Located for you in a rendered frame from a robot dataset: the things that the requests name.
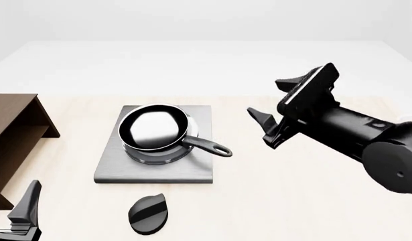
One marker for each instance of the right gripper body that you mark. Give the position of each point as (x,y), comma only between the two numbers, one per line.
(309,95)

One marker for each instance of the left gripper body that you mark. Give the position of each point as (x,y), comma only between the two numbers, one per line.
(14,234)

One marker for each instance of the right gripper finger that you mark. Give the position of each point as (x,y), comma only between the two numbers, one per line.
(291,85)
(264,121)

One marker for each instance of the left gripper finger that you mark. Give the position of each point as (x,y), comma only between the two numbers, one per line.
(26,208)

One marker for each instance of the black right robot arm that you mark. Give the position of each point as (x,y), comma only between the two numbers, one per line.
(376,148)

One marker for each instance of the flat grey stove plate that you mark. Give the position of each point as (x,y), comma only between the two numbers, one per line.
(158,172)

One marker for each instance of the round black stove knob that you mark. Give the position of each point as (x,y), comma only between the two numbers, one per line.
(147,216)

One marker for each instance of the black frying pan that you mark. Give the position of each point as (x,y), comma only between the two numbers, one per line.
(138,140)

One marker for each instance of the dark brown wooden cabinet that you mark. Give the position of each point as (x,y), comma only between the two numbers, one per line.
(14,130)

